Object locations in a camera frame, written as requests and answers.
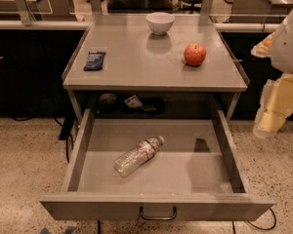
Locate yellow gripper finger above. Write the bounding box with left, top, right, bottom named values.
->
left=253, top=73, right=293, bottom=138
left=251, top=33, right=273, bottom=58

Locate white horizontal rail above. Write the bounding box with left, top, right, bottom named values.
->
left=0, top=19, right=281, bottom=34

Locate clear plastic water bottle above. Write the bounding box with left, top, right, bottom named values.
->
left=113, top=136, right=164, bottom=177

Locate black floor cable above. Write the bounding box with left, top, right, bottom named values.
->
left=10, top=115, right=76, bottom=164
left=231, top=208, right=277, bottom=234

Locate dark round object in cabinet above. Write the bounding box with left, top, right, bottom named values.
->
left=98, top=93, right=117, bottom=112

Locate grey cabinet counter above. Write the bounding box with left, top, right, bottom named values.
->
left=63, top=14, right=248, bottom=116

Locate black drawer handle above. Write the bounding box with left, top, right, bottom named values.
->
left=139, top=207, right=178, bottom=221

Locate white ceramic bowl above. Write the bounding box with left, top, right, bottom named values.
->
left=146, top=12, right=175, bottom=35

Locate small packet in cabinet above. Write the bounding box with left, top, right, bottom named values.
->
left=125, top=95, right=143, bottom=108

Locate grey open top drawer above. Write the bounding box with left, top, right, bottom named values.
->
left=40, top=110, right=274, bottom=221

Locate red apple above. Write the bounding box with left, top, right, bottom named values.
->
left=184, top=43, right=206, bottom=66

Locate black floor cable left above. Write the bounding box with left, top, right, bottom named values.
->
left=10, top=115, right=76, bottom=164

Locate dark blue snack packet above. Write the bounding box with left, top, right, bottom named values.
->
left=84, top=52, right=105, bottom=71

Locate black floor cable right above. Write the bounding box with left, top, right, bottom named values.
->
left=231, top=208, right=277, bottom=234

